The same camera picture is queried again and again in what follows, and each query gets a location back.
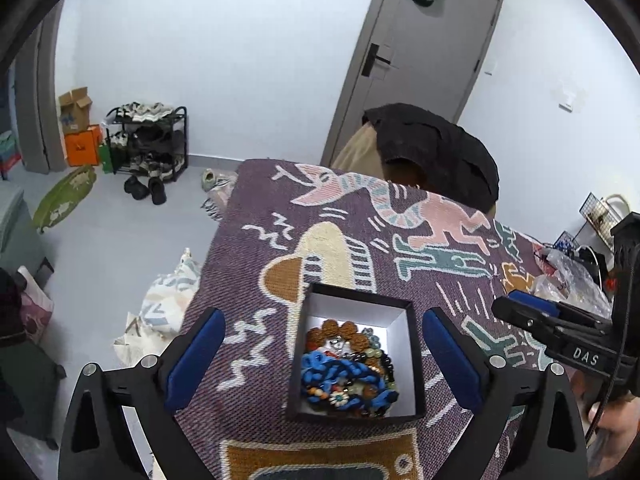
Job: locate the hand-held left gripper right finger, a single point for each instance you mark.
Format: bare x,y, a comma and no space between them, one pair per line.
450,360

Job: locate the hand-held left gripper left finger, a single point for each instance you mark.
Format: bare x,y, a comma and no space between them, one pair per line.
196,360

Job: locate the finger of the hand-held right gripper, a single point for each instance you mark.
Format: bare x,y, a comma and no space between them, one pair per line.
525,312
582,312

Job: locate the silver pendant charm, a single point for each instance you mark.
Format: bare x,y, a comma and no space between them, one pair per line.
337,346

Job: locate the black jewelry box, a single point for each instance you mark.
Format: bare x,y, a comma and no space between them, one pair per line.
350,305

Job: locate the person's right hand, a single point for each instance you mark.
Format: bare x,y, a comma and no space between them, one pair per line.
617,420

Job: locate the clear plastic bag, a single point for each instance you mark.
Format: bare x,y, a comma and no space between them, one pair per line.
570,275

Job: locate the patterned tote bag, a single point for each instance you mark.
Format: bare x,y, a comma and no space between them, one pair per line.
165,290

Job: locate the printed woven blanket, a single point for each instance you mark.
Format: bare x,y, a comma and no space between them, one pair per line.
280,260

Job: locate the striped sneakers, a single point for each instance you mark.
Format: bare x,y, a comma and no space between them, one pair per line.
217,192

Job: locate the pink bag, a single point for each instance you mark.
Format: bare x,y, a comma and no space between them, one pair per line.
37,300

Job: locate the dark stool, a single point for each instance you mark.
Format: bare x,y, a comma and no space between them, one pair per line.
25,385

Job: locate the black slipper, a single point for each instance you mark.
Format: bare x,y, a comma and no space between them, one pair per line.
135,186
158,191

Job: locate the black jacket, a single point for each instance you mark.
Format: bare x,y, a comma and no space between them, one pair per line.
440,150

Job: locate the green oval rug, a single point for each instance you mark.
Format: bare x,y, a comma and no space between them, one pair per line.
65,197

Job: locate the grey cabinet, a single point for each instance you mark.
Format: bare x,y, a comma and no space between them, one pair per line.
17,230

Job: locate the green paper bag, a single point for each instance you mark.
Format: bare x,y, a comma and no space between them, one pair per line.
106,157

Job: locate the black shoe rack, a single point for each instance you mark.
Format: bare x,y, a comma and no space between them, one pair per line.
147,140

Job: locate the beige chair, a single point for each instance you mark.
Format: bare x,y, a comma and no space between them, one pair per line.
360,152

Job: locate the orange box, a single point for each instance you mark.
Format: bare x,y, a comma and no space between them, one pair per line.
82,146

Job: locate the grey door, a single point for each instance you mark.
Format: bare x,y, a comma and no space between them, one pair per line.
425,60

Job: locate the open cardboard box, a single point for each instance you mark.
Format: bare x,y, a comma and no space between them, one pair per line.
75,110

